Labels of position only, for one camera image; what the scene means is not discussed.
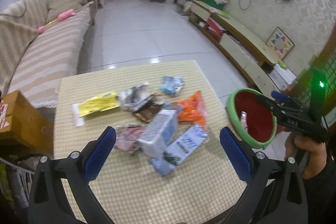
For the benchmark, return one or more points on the dark brown box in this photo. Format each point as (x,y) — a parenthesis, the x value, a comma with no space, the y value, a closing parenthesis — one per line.
(148,112)

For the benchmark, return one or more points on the long wooden tv cabinet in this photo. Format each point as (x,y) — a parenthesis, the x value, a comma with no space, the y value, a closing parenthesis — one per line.
(254,59)

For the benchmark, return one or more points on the beige striped sofa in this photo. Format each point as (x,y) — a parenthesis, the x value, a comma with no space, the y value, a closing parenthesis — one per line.
(34,63)

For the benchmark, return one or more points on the pale pink wrapper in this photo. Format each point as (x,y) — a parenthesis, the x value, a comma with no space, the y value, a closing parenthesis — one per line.
(243,121)

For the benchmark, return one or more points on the pink toy wand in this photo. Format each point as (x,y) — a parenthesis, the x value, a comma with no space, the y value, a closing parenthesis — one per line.
(61,17)

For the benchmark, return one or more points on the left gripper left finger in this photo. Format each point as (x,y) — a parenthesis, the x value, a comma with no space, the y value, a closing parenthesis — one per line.
(48,202)

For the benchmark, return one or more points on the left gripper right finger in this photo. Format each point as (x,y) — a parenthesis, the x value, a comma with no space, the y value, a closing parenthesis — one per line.
(274,193)

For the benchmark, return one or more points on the person right hand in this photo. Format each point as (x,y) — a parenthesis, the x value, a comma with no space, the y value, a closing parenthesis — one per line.
(315,154)

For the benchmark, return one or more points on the grey speckled carton box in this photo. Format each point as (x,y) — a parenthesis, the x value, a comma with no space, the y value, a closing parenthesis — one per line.
(158,133)

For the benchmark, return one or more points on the pinkish brown wrapper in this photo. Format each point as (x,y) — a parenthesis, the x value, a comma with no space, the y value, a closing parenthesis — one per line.
(127,137)

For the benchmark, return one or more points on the blue silver foil wrapper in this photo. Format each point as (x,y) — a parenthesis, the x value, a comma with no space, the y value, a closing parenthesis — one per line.
(172,85)

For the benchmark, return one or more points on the blue white toothpaste box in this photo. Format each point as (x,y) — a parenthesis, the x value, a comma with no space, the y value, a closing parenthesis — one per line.
(179,150)

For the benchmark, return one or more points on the green box with papers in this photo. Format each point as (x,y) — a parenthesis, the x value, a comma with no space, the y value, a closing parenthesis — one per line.
(218,4)

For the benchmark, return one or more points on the beige sofa cushion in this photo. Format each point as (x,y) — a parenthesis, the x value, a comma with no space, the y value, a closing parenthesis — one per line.
(57,7)

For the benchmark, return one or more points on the green checkered tablecloth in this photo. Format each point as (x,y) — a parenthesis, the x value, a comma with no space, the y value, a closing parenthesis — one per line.
(128,188)

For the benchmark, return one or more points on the red bin green rim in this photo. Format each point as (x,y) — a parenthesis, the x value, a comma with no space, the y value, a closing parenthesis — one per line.
(262,125)

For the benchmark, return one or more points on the orange plastic snack bag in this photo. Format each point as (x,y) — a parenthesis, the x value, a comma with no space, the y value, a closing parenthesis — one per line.
(193,110)

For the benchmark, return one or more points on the yellow white package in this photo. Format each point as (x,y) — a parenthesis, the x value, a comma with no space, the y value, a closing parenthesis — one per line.
(97,104)

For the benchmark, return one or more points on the chinese checkers board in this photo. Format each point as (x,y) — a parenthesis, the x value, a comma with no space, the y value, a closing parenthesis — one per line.
(279,43)

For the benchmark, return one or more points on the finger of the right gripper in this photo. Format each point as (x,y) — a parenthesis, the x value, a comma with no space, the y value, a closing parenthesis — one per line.
(281,97)

